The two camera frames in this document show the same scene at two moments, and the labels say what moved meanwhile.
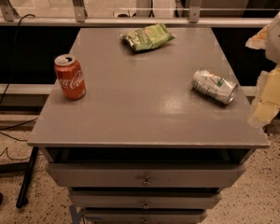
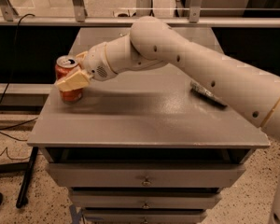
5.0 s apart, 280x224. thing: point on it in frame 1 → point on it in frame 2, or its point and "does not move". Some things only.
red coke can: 71,77 does not move
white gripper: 279,40 → 95,62
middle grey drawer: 146,200 does not move
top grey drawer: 146,175 does not move
